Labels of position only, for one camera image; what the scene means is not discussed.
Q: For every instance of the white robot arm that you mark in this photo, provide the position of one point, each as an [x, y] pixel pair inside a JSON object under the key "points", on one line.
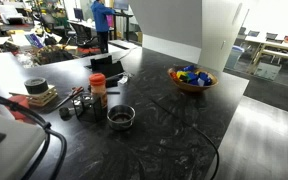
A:
{"points": [[18, 144]]}

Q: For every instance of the orange-lid spice jar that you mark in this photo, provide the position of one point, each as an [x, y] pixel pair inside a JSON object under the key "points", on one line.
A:
{"points": [[97, 83]]}

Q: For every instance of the orange-handled scissors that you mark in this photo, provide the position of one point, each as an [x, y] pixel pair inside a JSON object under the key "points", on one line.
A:
{"points": [[74, 91]]}

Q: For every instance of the small steel pot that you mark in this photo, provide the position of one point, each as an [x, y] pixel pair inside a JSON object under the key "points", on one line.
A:
{"points": [[121, 117]]}

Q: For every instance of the wooden trivet block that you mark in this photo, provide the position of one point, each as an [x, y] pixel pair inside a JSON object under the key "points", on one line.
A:
{"points": [[44, 98]]}

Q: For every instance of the black table outlet box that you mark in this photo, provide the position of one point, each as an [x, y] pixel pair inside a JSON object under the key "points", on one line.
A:
{"points": [[105, 66]]}

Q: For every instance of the person in blue hoodie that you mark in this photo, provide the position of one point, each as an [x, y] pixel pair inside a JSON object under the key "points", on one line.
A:
{"points": [[100, 12]]}

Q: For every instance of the wooden bowl of blocks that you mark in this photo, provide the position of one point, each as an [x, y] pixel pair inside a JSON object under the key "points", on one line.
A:
{"points": [[191, 78]]}

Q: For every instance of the blue trash bin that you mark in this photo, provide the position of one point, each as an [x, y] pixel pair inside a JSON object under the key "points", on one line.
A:
{"points": [[234, 56]]}

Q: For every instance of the black wire holder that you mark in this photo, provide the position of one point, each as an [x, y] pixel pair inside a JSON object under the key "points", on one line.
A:
{"points": [[88, 107]]}

